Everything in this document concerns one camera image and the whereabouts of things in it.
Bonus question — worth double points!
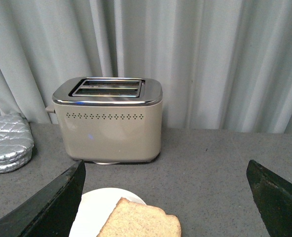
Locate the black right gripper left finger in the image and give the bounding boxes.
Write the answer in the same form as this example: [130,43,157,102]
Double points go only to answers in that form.
[0,160,86,237]

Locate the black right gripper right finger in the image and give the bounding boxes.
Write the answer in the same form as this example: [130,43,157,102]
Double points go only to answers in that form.
[246,160,292,237]

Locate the beige two-slot toaster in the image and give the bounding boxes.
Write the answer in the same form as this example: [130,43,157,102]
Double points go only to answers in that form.
[46,77,163,163]

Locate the lower silver quilted oven mitt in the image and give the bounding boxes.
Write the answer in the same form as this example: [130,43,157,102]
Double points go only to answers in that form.
[0,150,32,174]

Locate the light grey curtain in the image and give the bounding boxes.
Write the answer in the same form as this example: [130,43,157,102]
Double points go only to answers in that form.
[0,0,292,133]

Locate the white round plate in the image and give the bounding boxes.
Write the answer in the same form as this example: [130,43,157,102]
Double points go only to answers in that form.
[69,188,145,237]

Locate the silver quilted oven mitt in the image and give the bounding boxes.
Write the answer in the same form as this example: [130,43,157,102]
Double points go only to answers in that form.
[0,150,32,174]
[0,113,34,164]

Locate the slice of brown bread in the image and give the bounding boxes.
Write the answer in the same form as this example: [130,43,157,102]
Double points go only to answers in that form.
[98,197,182,237]

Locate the upper silver quilted oven mitt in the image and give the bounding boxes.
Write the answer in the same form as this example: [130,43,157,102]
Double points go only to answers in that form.
[0,113,34,164]

